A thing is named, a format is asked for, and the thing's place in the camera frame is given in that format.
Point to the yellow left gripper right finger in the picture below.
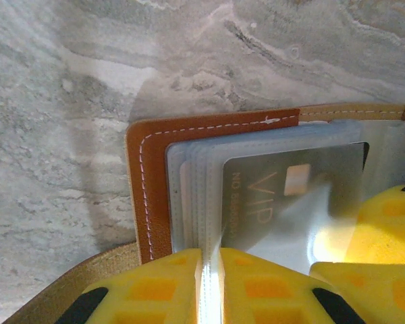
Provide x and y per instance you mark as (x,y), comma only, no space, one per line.
(266,297)

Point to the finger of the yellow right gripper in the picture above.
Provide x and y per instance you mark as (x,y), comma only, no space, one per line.
(384,293)
(388,229)

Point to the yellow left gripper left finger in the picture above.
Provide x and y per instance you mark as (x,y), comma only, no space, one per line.
(148,287)

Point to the dark grey VIP card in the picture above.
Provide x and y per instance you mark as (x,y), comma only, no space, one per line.
(256,189)

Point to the brown leather card holder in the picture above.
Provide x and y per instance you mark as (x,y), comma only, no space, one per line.
(155,168)

